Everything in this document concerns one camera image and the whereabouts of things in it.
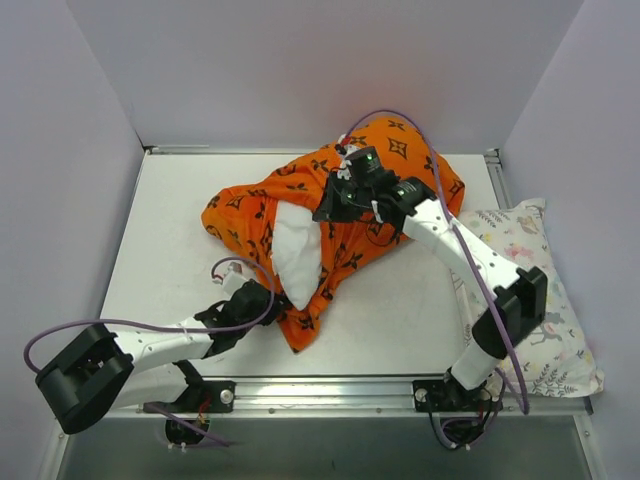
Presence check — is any orange patterned pillowcase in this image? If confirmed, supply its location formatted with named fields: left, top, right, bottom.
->
left=201, top=116, right=465, bottom=352

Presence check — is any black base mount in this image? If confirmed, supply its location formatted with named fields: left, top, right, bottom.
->
left=412, top=379, right=496, bottom=413
left=168, top=380, right=236, bottom=414

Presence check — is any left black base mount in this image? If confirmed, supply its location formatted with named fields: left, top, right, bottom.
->
left=168, top=380, right=236, bottom=414

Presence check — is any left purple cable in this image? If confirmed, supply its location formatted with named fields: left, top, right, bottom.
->
left=24, top=256, right=276, bottom=446

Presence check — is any aluminium front rail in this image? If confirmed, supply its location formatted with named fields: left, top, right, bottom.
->
left=119, top=375, right=591, bottom=417

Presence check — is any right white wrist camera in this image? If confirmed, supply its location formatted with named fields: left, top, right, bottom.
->
left=335, top=134, right=367, bottom=181

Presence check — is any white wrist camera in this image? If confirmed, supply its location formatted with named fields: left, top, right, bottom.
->
left=211, top=262, right=247, bottom=296
left=335, top=134, right=367, bottom=181

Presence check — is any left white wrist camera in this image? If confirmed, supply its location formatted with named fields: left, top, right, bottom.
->
left=211, top=262, right=247, bottom=296

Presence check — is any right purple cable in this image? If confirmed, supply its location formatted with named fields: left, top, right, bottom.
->
left=339, top=109, right=530, bottom=416

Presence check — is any white floral animal pillow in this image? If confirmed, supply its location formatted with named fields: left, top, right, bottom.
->
left=458, top=198, right=604, bottom=398

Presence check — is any aluminium right side rail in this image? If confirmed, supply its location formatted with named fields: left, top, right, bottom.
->
left=483, top=148, right=513, bottom=209

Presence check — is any purple cable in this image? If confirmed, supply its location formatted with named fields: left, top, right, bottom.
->
left=24, top=256, right=276, bottom=446
left=339, top=109, right=530, bottom=416

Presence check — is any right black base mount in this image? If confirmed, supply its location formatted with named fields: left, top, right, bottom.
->
left=412, top=379, right=496, bottom=413

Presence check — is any aluminium back rail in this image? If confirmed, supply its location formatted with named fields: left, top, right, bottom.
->
left=145, top=145, right=210, bottom=155

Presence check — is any aluminium rail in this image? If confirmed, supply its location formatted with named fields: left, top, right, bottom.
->
left=483, top=148, right=513, bottom=209
left=119, top=375, right=591, bottom=417
left=145, top=145, right=210, bottom=155

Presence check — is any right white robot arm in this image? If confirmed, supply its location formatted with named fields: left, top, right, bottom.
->
left=313, top=146, right=548, bottom=409

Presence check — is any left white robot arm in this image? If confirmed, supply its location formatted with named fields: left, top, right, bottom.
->
left=35, top=280, right=290, bottom=434

